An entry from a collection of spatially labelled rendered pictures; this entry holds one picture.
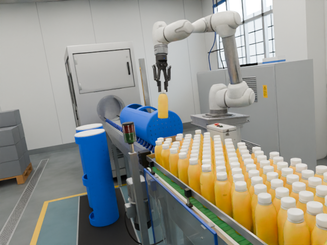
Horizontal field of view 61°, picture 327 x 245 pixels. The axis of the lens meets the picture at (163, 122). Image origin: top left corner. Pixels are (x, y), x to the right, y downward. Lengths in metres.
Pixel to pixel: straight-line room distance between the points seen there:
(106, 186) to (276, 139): 1.92
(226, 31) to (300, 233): 1.63
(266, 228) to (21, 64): 6.64
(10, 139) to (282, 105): 4.07
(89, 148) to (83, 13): 4.97
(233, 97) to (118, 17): 5.28
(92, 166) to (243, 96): 1.44
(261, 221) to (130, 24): 6.61
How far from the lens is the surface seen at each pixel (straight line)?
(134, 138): 1.43
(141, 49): 7.18
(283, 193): 0.95
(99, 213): 2.80
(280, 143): 3.41
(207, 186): 1.20
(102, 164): 2.65
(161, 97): 1.78
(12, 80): 7.15
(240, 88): 2.28
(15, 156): 5.21
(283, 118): 3.38
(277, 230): 0.96
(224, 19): 2.18
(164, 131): 1.99
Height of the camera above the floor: 1.48
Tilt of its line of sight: 10 degrees down
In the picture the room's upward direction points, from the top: 7 degrees counter-clockwise
